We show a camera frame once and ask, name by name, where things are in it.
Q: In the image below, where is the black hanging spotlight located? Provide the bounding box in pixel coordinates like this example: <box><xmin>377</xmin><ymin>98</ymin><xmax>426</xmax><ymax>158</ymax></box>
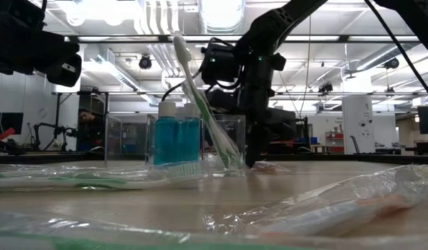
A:
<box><xmin>383</xmin><ymin>57</ymin><xmax>401</xmax><ymax>70</ymax></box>
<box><xmin>317</xmin><ymin>82</ymin><xmax>334</xmax><ymax>95</ymax></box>
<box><xmin>138</xmin><ymin>54</ymin><xmax>153</xmax><ymax>70</ymax></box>

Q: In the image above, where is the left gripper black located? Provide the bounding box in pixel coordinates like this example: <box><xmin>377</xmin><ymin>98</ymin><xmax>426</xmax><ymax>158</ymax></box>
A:
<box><xmin>0</xmin><ymin>0</ymin><xmax>80</xmax><ymax>76</ymax></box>

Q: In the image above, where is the red storage shelf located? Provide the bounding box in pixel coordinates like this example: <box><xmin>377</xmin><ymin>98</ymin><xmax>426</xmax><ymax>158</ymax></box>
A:
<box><xmin>324</xmin><ymin>131</ymin><xmax>345</xmax><ymax>154</ymax></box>

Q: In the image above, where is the overhead bar with light strips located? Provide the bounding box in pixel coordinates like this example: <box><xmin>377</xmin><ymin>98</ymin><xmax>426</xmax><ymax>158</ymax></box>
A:
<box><xmin>64</xmin><ymin>33</ymin><xmax>425</xmax><ymax>44</ymax></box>

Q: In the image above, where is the orange toothbrush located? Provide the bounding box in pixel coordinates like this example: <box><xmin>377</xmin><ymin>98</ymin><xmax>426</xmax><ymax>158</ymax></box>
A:
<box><xmin>203</xmin><ymin>163</ymin><xmax>428</xmax><ymax>239</ymax></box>
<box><xmin>250</xmin><ymin>160</ymin><xmax>291</xmax><ymax>174</ymax></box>

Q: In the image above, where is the black aluminium table frame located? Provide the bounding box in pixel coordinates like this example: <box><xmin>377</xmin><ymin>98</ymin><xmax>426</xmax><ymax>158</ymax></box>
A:
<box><xmin>0</xmin><ymin>151</ymin><xmax>428</xmax><ymax>165</ymax></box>

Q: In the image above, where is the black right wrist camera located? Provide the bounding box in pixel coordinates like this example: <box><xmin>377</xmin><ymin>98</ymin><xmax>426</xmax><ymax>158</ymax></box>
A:
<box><xmin>200</xmin><ymin>43</ymin><xmax>241</xmax><ymax>86</ymax></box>

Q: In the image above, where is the red bar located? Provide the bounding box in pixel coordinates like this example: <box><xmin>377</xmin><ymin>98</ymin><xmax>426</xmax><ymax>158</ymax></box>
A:
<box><xmin>0</xmin><ymin>127</ymin><xmax>17</xmax><ymax>142</ymax></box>

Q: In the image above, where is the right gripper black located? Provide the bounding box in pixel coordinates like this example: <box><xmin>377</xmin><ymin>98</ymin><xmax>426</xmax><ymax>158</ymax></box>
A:
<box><xmin>238</xmin><ymin>65</ymin><xmax>275</xmax><ymax>168</ymax></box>

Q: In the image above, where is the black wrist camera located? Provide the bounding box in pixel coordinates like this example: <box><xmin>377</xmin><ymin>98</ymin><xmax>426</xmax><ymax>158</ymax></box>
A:
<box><xmin>200</xmin><ymin>43</ymin><xmax>241</xmax><ymax>86</ymax></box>
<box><xmin>46</xmin><ymin>51</ymin><xmax>83</xmax><ymax>88</ymax></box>

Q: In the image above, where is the person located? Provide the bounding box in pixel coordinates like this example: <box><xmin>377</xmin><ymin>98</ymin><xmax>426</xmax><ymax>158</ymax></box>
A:
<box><xmin>76</xmin><ymin>108</ymin><xmax>105</xmax><ymax>152</ymax></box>

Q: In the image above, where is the slanted silver ventilation duct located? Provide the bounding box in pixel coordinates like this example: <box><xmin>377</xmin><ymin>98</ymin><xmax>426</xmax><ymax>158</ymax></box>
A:
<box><xmin>354</xmin><ymin>34</ymin><xmax>428</xmax><ymax>72</ymax></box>

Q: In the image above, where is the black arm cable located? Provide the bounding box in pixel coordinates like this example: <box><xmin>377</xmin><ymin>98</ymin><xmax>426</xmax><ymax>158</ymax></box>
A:
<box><xmin>363</xmin><ymin>0</ymin><xmax>428</xmax><ymax>105</ymax></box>

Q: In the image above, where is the black computer monitor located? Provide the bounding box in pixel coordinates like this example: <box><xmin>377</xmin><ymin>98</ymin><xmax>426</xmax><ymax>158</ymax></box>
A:
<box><xmin>268</xmin><ymin>107</ymin><xmax>298</xmax><ymax>140</ymax></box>
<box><xmin>0</xmin><ymin>112</ymin><xmax>24</xmax><ymax>135</ymax></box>
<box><xmin>417</xmin><ymin>105</ymin><xmax>428</xmax><ymax>135</ymax></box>

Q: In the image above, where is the round silver ventilation duct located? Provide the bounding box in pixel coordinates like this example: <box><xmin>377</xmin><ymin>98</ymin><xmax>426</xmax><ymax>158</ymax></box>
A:
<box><xmin>198</xmin><ymin>0</ymin><xmax>246</xmax><ymax>44</ymax></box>

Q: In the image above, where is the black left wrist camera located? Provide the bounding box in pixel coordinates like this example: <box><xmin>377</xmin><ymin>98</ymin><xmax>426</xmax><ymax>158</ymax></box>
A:
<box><xmin>46</xmin><ymin>51</ymin><xmax>83</xmax><ymax>88</ymax></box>

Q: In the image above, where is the clear acrylic organizer box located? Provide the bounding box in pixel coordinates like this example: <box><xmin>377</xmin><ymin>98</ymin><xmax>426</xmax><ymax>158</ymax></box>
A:
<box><xmin>104</xmin><ymin>113</ymin><xmax>246</xmax><ymax>178</ymax></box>

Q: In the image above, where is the white square pillar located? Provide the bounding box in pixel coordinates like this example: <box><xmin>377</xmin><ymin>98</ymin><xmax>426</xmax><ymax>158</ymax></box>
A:
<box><xmin>341</xmin><ymin>95</ymin><xmax>376</xmax><ymax>156</ymax></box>

